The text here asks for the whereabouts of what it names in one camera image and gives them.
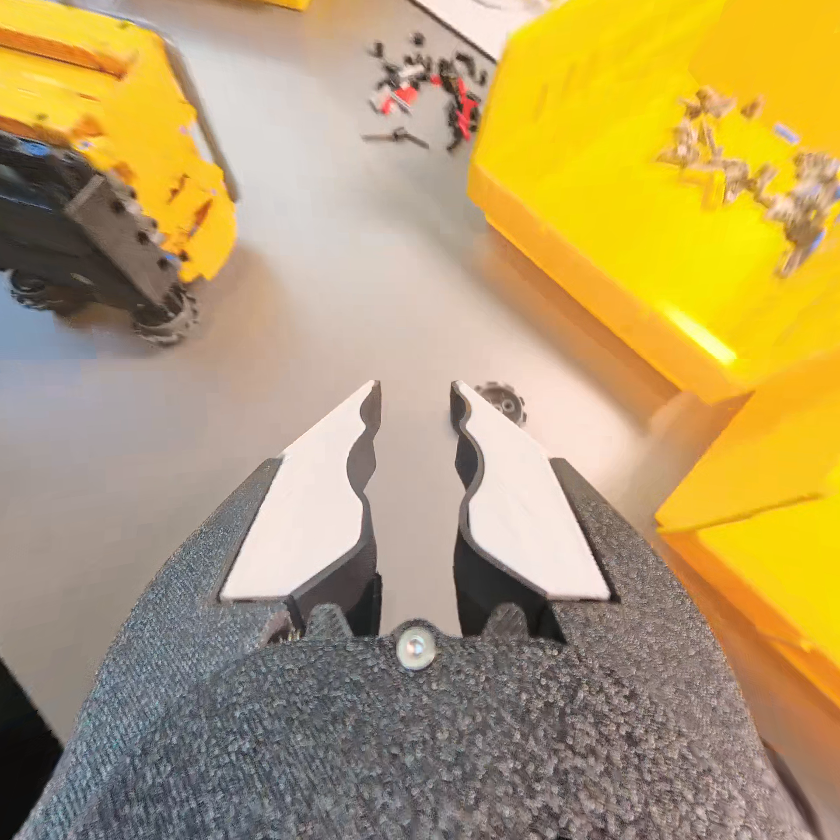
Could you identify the pile of red black pins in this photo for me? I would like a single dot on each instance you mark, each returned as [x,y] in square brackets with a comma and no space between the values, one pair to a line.
[453,92]

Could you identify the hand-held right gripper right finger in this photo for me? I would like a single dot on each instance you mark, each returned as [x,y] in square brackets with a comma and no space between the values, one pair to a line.
[525,518]

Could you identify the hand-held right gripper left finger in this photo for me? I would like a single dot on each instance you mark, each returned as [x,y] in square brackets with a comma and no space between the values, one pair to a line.
[302,512]

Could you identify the yellow plastic storage bin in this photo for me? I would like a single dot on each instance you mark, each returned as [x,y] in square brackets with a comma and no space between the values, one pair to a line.
[754,459]
[590,164]

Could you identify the grey desk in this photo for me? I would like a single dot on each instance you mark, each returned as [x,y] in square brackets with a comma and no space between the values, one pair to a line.
[361,262]

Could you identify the yellow black toy brick vehicle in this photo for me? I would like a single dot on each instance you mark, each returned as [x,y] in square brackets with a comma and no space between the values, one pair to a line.
[131,131]

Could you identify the grey axle with black connector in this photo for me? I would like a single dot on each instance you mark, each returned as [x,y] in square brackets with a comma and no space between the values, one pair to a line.
[394,138]

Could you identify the heap of grey brick parts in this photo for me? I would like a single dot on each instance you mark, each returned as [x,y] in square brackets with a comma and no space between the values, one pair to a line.
[728,170]

